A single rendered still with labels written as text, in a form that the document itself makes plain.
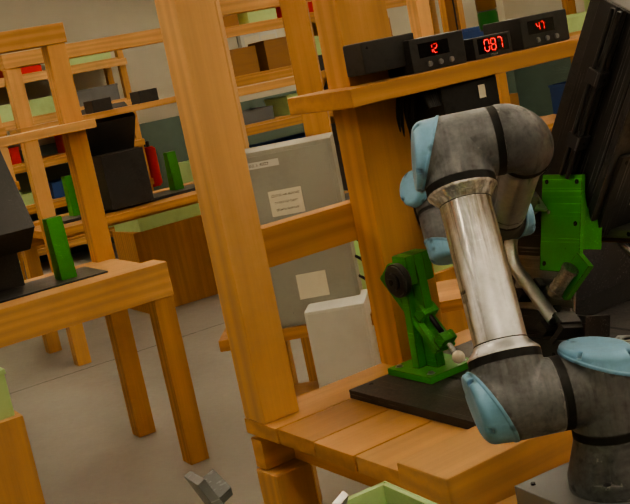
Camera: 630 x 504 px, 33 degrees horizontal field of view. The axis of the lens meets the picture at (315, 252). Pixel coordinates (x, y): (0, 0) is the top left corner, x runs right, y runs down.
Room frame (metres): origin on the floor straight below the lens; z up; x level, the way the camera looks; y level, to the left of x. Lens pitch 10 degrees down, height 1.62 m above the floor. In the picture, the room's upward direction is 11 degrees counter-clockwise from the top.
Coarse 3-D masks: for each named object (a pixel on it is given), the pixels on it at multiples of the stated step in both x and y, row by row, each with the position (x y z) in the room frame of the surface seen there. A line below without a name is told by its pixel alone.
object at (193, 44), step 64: (192, 0) 2.22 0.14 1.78; (320, 0) 2.45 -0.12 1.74; (384, 0) 2.47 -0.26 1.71; (192, 64) 2.20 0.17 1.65; (192, 128) 2.23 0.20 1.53; (384, 128) 2.44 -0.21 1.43; (384, 192) 2.42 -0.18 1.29; (256, 256) 2.23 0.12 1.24; (384, 256) 2.40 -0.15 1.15; (256, 320) 2.21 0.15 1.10; (384, 320) 2.44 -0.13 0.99; (256, 384) 2.20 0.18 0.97
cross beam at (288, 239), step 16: (320, 208) 2.48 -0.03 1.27; (336, 208) 2.46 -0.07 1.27; (272, 224) 2.38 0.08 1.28; (288, 224) 2.38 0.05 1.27; (304, 224) 2.41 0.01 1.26; (320, 224) 2.43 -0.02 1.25; (336, 224) 2.45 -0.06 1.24; (352, 224) 2.47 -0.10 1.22; (272, 240) 2.36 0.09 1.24; (288, 240) 2.38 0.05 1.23; (304, 240) 2.40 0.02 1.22; (320, 240) 2.42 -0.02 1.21; (336, 240) 2.45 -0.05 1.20; (352, 240) 2.47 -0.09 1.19; (272, 256) 2.35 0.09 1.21; (288, 256) 2.37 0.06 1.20; (304, 256) 2.40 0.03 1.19
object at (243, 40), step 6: (270, 30) 13.42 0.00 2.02; (276, 30) 13.46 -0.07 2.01; (282, 30) 13.50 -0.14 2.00; (240, 36) 13.21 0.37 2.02; (246, 36) 13.25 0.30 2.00; (252, 36) 13.29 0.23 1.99; (258, 36) 13.33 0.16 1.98; (264, 36) 13.37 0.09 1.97; (270, 36) 13.41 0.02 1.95; (276, 36) 13.45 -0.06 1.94; (282, 36) 13.49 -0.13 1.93; (240, 42) 13.21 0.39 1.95; (246, 42) 13.24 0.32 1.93; (252, 42) 13.28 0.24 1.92
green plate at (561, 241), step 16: (544, 176) 2.32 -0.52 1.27; (560, 176) 2.28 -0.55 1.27; (576, 176) 2.24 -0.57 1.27; (544, 192) 2.32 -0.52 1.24; (560, 192) 2.28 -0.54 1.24; (576, 192) 2.24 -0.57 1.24; (560, 208) 2.27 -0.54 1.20; (576, 208) 2.23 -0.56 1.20; (544, 224) 2.30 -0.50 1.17; (560, 224) 2.26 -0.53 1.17; (576, 224) 2.22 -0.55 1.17; (592, 224) 2.25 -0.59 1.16; (544, 240) 2.30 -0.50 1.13; (560, 240) 2.26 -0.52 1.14; (576, 240) 2.22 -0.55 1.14; (592, 240) 2.25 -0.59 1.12; (544, 256) 2.29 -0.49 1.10; (560, 256) 2.25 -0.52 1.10
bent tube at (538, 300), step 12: (540, 204) 2.30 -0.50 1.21; (516, 240) 2.34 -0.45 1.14; (516, 252) 2.34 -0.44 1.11; (516, 264) 2.32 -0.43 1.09; (516, 276) 2.31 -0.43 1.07; (528, 276) 2.30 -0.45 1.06; (528, 288) 2.27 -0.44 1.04; (540, 300) 2.24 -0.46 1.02; (540, 312) 2.23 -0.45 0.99; (552, 312) 2.21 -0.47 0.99; (552, 324) 2.22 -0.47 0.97
